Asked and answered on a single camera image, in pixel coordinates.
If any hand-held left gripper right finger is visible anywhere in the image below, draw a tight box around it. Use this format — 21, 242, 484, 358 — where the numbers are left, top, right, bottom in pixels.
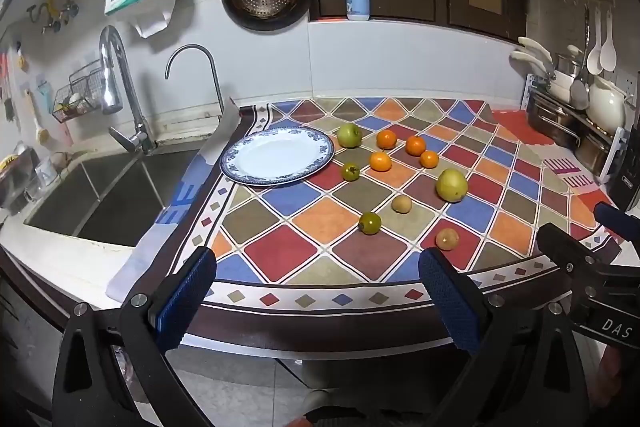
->
417, 248, 588, 427

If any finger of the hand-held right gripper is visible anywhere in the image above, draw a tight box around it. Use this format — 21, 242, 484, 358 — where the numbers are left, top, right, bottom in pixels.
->
594, 201, 640, 245
536, 222, 640, 306

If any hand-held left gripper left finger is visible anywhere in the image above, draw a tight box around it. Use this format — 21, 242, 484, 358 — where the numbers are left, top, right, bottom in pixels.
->
51, 246, 218, 427

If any yellow green pear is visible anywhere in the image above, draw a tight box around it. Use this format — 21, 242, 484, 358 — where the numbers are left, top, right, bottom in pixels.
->
435, 168, 469, 204

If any blue rimmed white plate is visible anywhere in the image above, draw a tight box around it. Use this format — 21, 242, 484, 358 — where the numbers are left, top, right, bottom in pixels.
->
220, 127, 335, 186

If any person's right hand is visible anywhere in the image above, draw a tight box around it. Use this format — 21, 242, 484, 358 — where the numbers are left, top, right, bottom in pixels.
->
597, 347, 627, 414

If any black appliance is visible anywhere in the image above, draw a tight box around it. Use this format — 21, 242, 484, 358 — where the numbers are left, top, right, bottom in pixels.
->
610, 126, 640, 208

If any metal dish rack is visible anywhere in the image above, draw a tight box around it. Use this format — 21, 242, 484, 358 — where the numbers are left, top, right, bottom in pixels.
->
520, 72, 629, 186

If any white ceramic pitcher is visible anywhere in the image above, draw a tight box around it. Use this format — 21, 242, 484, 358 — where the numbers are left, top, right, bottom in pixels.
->
590, 77, 629, 132

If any stainless steel sink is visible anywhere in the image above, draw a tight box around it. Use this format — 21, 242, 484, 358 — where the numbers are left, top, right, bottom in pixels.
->
25, 149, 202, 249

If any red patterned mat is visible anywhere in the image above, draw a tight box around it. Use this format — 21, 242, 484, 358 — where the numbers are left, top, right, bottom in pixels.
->
492, 108, 617, 208

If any colourful diamond patterned tablecloth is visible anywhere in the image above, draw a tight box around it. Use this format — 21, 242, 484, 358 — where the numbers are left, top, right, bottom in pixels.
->
150, 97, 623, 360

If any metal spatula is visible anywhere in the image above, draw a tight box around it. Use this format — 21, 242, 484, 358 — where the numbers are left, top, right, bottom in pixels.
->
570, 4, 592, 110

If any stainless steel pot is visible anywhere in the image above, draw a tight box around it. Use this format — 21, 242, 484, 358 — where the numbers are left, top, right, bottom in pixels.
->
552, 54, 584, 78

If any white plastic ladle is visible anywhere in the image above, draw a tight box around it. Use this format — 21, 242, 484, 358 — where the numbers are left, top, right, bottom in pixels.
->
600, 9, 619, 72
587, 9, 604, 76

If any green apple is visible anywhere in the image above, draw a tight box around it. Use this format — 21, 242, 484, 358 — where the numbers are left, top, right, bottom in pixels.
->
336, 123, 363, 149

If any clear sponge holder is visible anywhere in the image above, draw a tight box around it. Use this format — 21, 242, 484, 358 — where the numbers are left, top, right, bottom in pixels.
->
0, 146, 57, 210

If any yellow dish brush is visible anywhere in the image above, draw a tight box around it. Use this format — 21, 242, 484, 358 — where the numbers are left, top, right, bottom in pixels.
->
25, 89, 51, 144

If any thin gooseneck faucet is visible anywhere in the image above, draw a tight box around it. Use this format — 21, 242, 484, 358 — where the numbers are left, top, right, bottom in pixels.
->
165, 45, 226, 115

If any chrome kitchen faucet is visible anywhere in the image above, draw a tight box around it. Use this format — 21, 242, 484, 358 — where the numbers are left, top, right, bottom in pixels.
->
98, 26, 161, 154

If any white pan handle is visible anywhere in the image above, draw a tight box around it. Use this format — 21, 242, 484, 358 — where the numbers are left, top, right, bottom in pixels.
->
509, 51, 556, 78
517, 36, 553, 64

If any wire wall basket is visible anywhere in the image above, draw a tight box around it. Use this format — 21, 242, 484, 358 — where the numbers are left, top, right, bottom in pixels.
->
52, 62, 109, 124

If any wall hook rack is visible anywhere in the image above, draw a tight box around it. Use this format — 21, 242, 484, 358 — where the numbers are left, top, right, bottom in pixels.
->
26, 0, 82, 36

